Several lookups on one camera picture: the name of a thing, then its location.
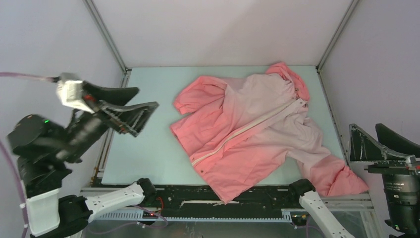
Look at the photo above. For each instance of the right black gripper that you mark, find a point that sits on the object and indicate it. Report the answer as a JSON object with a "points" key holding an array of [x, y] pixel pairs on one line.
{"points": [[362, 144]]}

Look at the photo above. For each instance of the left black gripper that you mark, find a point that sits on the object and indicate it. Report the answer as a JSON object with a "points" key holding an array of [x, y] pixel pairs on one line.
{"points": [[125, 116]]}

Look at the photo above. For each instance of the pink zip-up jacket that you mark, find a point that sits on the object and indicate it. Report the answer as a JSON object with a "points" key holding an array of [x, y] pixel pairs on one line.
{"points": [[237, 131]]}

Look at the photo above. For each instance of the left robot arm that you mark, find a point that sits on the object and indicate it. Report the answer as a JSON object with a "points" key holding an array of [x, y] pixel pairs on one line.
{"points": [[44, 147]]}

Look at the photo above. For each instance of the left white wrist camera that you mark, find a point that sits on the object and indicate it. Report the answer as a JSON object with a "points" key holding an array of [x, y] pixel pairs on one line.
{"points": [[69, 91]]}

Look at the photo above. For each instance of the white cable tray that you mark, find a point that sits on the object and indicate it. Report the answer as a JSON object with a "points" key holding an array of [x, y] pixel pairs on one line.
{"points": [[141, 216]]}

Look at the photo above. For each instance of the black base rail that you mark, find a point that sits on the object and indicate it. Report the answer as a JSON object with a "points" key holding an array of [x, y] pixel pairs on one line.
{"points": [[202, 202]]}

